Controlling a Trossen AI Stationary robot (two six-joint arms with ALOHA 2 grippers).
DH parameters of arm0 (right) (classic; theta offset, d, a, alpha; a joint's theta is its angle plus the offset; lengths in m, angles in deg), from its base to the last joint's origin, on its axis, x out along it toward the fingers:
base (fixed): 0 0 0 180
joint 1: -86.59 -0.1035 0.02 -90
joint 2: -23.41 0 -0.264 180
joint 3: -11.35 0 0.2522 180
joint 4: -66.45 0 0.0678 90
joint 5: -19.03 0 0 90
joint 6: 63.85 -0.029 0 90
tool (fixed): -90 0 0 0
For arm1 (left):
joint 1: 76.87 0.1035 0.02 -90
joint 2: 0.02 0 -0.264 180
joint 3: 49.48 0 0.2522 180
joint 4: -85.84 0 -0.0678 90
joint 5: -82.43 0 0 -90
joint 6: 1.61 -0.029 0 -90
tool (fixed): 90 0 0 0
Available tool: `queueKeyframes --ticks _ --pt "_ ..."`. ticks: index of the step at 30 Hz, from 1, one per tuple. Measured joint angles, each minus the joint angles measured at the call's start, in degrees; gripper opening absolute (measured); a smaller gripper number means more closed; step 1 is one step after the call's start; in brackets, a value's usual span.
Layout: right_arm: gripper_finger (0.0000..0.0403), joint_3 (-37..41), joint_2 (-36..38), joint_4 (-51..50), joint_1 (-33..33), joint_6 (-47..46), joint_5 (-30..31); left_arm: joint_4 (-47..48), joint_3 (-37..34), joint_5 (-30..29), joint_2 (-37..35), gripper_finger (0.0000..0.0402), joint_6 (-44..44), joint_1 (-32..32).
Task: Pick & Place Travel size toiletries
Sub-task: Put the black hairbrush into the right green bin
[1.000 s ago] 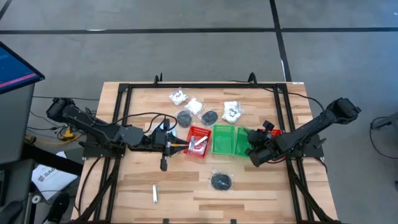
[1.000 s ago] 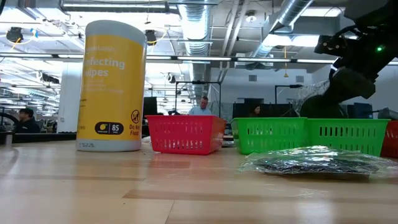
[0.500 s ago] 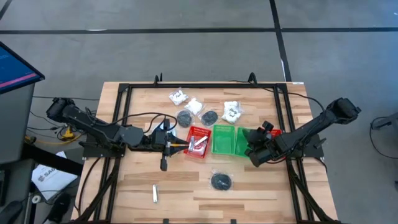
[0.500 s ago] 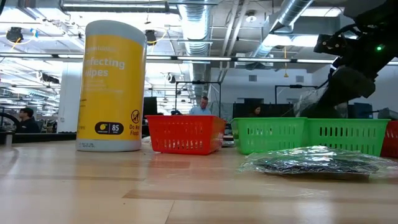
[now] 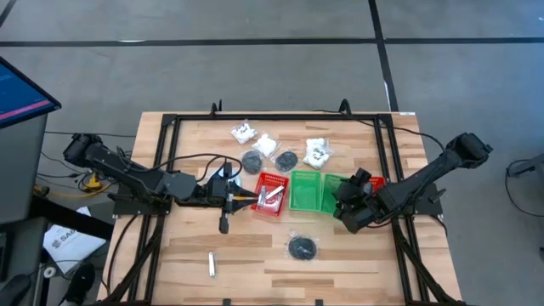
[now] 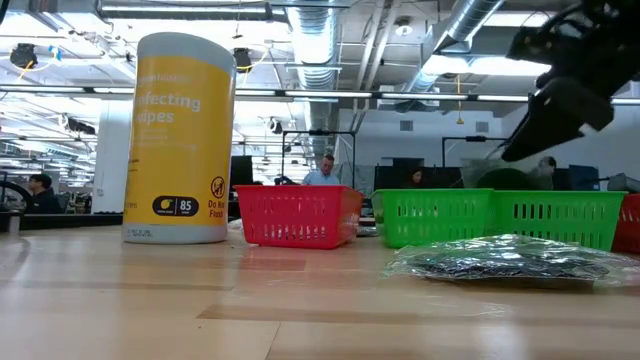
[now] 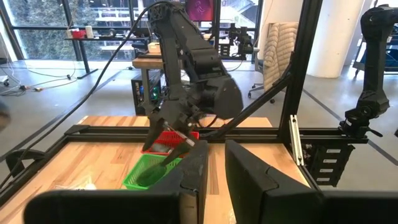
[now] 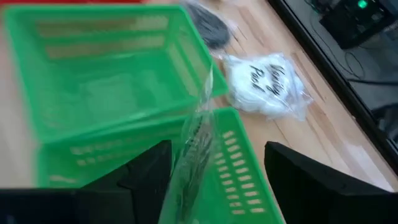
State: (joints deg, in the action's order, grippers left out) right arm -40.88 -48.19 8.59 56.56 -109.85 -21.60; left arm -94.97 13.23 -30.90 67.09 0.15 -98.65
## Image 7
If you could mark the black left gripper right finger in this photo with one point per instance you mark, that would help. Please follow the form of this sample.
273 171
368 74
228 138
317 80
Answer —
264 199

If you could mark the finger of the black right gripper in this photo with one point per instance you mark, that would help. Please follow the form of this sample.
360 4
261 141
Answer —
178 154
155 133

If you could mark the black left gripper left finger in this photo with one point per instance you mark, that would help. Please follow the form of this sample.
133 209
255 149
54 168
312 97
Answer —
186 193

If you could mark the clear bag of cotton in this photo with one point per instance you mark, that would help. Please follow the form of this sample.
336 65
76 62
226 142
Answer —
77 185

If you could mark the black neighbouring robot arm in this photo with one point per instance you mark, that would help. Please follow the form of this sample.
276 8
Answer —
373 77

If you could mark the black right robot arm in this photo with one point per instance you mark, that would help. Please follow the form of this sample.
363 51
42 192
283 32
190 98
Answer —
199 62

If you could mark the red plastic basket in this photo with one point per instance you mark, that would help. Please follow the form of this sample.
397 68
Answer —
174 137

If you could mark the black computer tower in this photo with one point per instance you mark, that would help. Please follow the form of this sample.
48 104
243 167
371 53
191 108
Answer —
140 96

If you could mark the green plastic basket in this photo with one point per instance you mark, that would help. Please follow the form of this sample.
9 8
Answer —
140 174

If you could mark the wooden side table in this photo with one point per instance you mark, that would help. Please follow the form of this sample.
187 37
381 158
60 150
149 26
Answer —
149 62

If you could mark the black labelled power box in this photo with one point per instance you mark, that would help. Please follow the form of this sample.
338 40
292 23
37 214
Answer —
329 165

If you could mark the office chair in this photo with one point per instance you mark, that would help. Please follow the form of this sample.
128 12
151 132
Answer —
258 87

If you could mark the black window desk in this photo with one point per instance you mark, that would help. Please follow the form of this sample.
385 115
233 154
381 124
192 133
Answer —
84 56

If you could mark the purple screen monitor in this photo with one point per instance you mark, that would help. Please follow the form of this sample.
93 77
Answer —
199 9

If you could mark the beige quilted jacket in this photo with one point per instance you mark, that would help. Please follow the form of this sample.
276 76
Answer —
280 53

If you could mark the red box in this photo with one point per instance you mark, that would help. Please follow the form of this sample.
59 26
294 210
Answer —
78 34

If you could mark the white round pillar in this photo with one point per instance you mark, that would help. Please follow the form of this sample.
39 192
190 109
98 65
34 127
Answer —
335 37

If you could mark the white aluminium bracket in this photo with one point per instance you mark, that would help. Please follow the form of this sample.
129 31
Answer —
297 140

